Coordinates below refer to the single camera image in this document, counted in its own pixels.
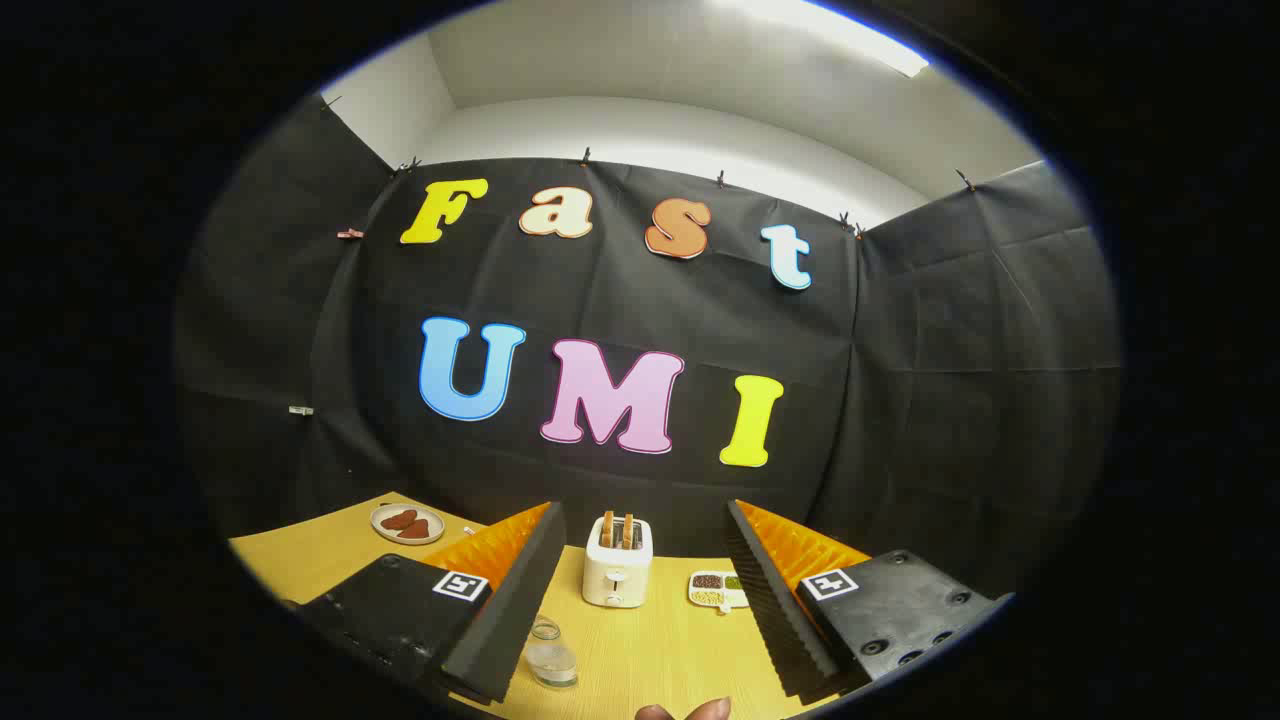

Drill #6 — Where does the wooden table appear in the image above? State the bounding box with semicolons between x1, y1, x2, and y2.
228;490;851;720

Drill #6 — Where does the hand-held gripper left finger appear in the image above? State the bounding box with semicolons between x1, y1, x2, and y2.
285;500;567;707

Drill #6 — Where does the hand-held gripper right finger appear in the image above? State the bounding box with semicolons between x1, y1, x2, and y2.
724;498;1013;701

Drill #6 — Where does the white toaster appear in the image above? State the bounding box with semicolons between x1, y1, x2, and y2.
582;515;655;609

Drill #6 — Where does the small round plate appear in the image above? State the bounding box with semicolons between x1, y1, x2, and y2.
370;503;447;546

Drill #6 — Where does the clear plastic juice bottle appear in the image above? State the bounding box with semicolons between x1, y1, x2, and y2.
525;617;579;689

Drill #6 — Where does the white divided bean dish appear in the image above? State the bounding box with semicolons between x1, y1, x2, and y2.
688;570;751;612

